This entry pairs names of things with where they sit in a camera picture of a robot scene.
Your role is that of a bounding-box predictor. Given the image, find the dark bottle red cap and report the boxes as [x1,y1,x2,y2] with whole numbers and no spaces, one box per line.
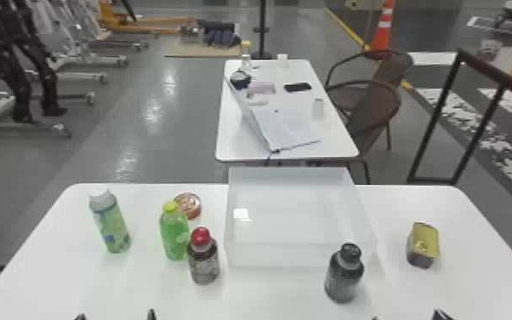
[186,226,221,286]

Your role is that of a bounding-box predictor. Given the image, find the yellow can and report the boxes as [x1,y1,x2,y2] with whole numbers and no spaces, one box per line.
[406,221,441,270]

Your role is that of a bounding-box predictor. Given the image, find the pale green bottle white cap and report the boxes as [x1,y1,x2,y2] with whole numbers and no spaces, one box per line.
[88,187,133,254]

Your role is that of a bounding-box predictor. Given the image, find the black bottle black cap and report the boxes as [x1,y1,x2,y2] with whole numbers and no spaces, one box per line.
[323,242,366,305]

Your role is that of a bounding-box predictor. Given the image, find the red can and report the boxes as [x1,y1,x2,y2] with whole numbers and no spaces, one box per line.
[173,192,202,220]

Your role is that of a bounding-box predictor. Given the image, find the clear box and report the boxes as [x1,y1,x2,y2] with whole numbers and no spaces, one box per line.
[224,167,378,270]

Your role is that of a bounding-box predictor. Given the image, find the white side table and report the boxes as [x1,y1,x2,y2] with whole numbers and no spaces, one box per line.
[213,58,361,186]

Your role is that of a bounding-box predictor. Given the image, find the brown chair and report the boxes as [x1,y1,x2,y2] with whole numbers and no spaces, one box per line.
[323,49,415,186]

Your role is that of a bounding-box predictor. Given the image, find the white papers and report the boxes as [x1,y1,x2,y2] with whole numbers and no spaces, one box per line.
[225,77,322,153]

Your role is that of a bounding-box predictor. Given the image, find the white cup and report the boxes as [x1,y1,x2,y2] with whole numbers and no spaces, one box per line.
[311,97,326,122]

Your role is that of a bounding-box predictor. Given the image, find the brown side table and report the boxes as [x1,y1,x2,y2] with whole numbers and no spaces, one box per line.
[406,47,512,186]

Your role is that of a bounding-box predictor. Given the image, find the black phone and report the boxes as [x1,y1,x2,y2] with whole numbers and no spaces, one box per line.
[283,81,313,94]

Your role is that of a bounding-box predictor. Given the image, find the clear bottle yellow cap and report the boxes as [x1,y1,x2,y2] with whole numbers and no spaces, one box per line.
[239,40,254,72]

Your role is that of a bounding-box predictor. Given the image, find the yellow pallet jack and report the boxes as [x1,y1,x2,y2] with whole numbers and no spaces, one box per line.
[99,0,198,37]

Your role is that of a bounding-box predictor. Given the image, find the orange cone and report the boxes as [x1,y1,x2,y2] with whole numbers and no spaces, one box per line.
[369,0,395,52]

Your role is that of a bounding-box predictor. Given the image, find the black post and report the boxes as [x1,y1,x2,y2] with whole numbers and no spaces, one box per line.
[251,0,274,60]

